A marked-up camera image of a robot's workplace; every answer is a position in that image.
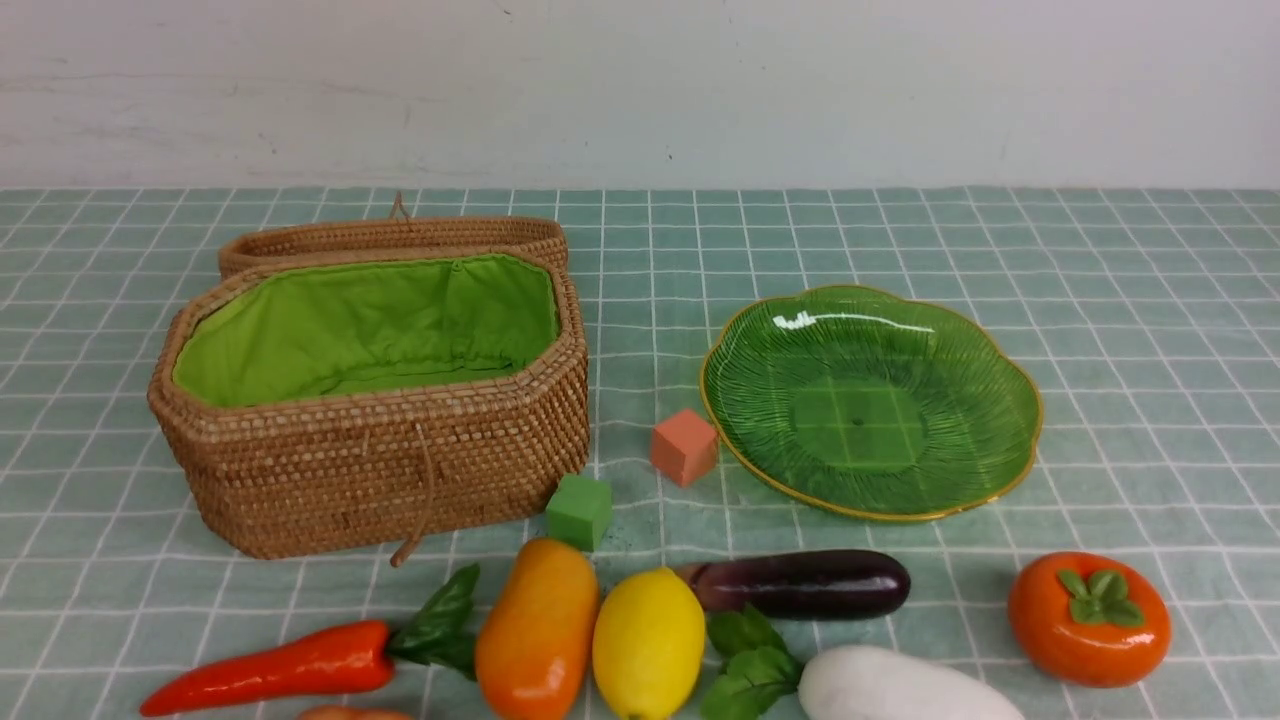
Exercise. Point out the yellow lemon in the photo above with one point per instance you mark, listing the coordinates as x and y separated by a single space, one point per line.
648 644

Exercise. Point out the white radish with leaves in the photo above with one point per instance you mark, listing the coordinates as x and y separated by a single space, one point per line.
851 681

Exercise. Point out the green foam cube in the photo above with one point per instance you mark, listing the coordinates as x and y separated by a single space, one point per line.
579 512

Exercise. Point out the orange fruit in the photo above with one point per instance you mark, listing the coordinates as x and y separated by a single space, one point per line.
345 712

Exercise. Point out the woven wicker basket green lining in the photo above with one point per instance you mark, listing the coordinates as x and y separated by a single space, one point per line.
374 397

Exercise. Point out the red chili pepper with leaves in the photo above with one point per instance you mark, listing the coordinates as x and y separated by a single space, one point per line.
351 658

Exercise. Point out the green glass leaf plate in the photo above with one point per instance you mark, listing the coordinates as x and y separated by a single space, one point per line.
862 403

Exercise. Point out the orange mango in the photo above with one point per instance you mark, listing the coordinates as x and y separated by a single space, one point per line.
533 652

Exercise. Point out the orange foam cube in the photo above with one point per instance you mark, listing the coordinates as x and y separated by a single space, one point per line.
684 447

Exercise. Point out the orange persimmon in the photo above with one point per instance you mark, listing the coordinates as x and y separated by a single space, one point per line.
1089 620

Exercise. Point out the woven wicker basket lid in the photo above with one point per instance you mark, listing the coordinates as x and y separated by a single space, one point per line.
539 238

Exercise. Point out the purple eggplant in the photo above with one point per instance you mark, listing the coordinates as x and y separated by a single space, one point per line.
820 585

